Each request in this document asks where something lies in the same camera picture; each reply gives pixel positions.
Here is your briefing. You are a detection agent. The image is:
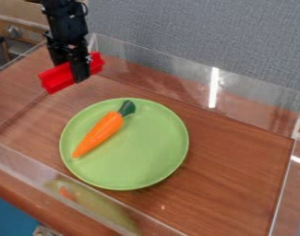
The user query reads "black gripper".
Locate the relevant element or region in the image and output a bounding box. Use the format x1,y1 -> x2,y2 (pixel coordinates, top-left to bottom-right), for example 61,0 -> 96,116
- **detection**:
43,26 -> 92,83

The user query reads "red plastic block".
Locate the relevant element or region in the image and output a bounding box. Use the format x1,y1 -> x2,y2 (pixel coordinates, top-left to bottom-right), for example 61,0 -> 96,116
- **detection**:
39,52 -> 104,94

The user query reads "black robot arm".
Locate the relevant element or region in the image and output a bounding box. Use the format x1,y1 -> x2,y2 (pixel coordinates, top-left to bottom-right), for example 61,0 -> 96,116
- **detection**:
31,0 -> 92,83

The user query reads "wooden cabinet with knob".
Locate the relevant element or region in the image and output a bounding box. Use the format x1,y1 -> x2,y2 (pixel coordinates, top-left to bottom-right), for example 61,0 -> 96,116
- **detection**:
0,13 -> 49,64

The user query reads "orange toy carrot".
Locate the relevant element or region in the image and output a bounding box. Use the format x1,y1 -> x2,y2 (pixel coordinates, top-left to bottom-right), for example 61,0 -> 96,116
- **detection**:
72,100 -> 136,158

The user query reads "green round plate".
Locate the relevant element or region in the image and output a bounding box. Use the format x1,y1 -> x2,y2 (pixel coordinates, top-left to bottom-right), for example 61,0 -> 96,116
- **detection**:
60,98 -> 189,191

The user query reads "clear acrylic tray enclosure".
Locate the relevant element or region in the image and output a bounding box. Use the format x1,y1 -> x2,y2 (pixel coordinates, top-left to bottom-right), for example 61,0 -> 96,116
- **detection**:
0,35 -> 300,236

